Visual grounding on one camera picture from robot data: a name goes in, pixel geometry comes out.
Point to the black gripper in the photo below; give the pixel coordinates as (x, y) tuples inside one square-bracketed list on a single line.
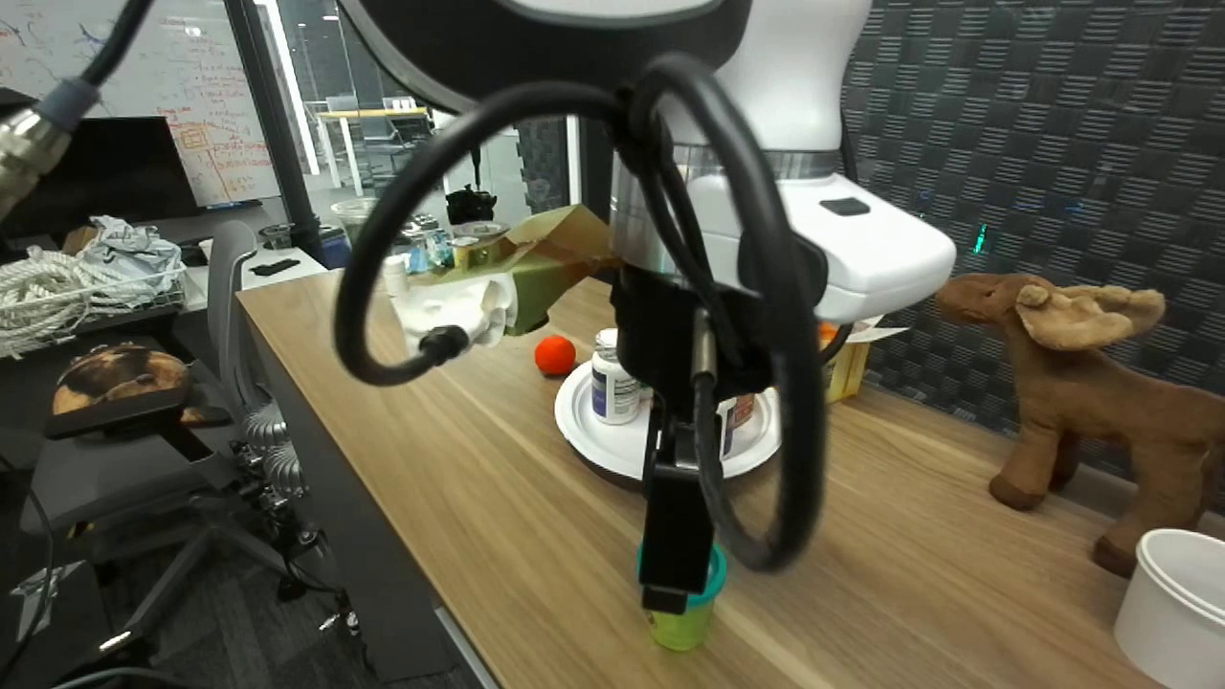
[(663, 338)]

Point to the teal-lidded green dough cup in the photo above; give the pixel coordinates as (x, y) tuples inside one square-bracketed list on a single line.
[(683, 623)]

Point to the orange plush ball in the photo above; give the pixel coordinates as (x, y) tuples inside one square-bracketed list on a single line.
[(557, 357)]

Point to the white paper plate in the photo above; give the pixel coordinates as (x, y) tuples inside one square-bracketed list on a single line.
[(600, 433)]

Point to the open yellow cardboard box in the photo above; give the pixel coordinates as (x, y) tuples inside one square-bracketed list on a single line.
[(846, 363)]

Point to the brown moose plush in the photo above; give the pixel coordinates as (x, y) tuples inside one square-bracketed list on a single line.
[(1084, 395)]

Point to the white plastic tub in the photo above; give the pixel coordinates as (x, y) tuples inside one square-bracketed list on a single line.
[(1182, 615)]

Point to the black stand pole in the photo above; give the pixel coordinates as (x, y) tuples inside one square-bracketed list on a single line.
[(273, 153)]

